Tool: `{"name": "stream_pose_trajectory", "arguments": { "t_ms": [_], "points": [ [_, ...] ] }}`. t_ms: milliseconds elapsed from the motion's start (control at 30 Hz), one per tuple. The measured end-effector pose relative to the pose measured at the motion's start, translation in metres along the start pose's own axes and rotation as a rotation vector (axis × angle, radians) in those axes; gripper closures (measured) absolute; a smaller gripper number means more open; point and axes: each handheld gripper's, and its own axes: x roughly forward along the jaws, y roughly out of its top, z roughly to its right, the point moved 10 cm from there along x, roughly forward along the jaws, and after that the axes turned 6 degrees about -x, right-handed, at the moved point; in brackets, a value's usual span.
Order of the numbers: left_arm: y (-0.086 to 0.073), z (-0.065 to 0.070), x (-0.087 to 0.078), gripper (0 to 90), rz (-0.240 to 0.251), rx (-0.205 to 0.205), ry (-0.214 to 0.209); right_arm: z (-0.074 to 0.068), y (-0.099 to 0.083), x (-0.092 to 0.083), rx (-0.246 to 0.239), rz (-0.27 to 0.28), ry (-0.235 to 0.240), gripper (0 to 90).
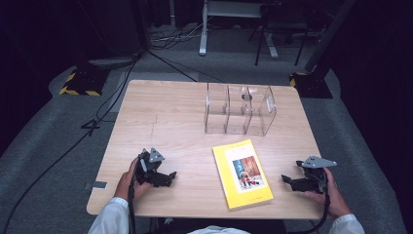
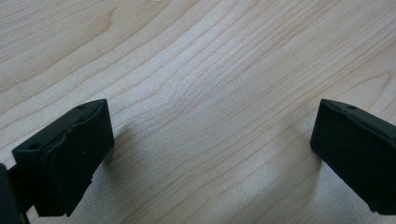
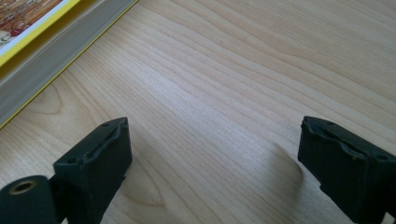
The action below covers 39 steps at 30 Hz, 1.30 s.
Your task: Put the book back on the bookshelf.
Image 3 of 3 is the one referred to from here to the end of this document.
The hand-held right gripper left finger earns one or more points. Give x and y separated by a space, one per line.
99 168

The yellow illustrated book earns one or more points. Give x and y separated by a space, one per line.
37 53

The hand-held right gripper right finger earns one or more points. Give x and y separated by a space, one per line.
351 168

